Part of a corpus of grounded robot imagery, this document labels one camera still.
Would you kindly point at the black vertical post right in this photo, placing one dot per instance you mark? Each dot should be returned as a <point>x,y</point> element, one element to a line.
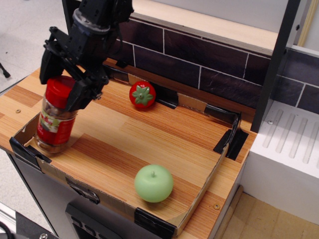
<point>291,26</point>

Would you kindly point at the white drainer sink unit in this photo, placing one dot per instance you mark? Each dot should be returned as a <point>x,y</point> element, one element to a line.
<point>282,168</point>

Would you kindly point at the red toy tomato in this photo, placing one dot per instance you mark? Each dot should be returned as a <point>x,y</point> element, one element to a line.
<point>142,94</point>

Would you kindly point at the red-capped basil spice bottle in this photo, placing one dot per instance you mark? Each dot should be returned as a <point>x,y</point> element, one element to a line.
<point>55,122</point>

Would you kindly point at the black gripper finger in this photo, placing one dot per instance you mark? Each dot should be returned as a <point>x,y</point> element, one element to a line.
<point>82,93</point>
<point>51,66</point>

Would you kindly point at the light wooden shelf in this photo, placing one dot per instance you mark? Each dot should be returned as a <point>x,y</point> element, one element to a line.
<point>213,28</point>

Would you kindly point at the black chair leg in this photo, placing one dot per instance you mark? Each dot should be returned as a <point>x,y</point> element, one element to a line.
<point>4,71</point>

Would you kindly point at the brass screw front right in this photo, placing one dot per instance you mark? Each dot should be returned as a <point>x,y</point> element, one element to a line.
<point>216,206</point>

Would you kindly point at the green toy apple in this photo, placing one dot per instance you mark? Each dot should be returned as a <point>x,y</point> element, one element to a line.
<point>153,183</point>

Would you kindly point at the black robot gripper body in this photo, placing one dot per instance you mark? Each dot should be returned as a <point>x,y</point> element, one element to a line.
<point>94,31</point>

